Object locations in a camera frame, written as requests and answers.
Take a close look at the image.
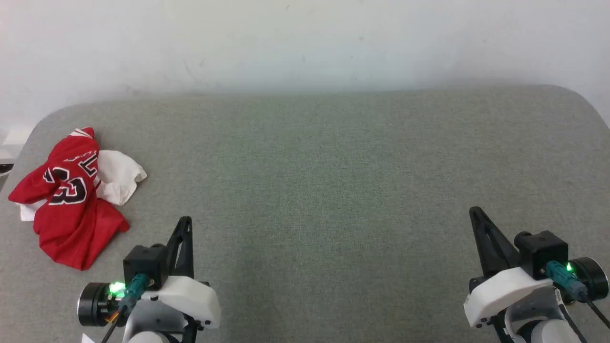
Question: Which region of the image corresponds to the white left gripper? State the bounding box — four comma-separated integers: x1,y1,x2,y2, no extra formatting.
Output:
142,216,222,330

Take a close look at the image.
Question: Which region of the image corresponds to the teal plug right camera cable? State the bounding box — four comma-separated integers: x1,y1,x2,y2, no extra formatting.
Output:
545,261,610,330

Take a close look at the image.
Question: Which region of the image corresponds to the teal plug left camera cable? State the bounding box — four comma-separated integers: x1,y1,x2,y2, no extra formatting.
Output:
101,273,150,343

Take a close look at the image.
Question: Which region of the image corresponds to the teal plug camera cable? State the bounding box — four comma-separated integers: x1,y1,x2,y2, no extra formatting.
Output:
101,273,150,343
545,261,610,330

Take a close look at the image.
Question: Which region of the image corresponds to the grey fabric sofa seat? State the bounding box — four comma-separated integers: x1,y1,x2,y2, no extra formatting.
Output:
0,85,610,343

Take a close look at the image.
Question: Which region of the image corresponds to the red jersey with white sleeves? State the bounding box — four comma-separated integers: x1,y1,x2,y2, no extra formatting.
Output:
8,127,147,271

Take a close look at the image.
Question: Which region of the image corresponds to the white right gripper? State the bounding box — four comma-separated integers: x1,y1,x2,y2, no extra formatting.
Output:
464,206,554,329

